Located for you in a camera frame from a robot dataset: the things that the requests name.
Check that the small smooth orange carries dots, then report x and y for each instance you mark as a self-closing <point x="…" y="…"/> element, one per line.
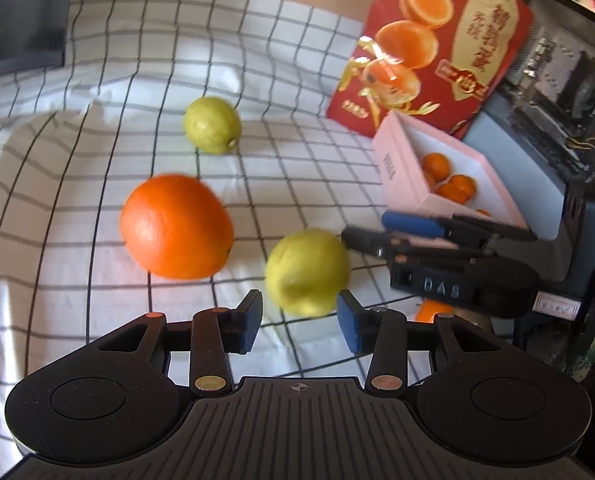
<point x="430" y="312"/>

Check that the red snack bag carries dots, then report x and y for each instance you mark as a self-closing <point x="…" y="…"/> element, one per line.
<point x="477" y="35"/>

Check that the dark monitor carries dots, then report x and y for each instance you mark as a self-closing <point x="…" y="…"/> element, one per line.
<point x="22" y="20"/>

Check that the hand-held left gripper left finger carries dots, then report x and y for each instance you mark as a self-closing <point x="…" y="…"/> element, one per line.
<point x="250" y="322"/>

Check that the pink cardboard box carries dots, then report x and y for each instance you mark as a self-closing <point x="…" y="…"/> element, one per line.
<point x="402" y="160"/>

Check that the white sticker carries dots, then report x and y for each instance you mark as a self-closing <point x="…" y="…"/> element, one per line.
<point x="557" y="305"/>

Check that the green lemon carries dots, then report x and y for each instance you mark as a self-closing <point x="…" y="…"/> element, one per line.
<point x="212" y="124"/>

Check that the yellow-green lemon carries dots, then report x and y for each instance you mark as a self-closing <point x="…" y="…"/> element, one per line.
<point x="307" y="272"/>

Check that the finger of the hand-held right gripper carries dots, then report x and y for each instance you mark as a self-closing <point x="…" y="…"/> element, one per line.
<point x="410" y="222"/>
<point x="362" y="239"/>

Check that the mandarin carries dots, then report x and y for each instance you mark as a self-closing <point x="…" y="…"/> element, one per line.
<point x="448" y="194"/>
<point x="436" y="165"/>
<point x="466" y="184"/>

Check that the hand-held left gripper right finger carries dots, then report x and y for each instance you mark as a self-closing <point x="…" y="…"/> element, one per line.
<point x="350" y="322"/>

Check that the black computer case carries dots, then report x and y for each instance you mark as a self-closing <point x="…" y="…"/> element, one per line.
<point x="552" y="60"/>

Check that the white checked cloth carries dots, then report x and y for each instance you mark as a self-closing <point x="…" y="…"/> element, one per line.
<point x="77" y="160"/>

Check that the large orange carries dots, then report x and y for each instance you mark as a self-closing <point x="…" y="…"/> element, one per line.
<point x="177" y="225"/>

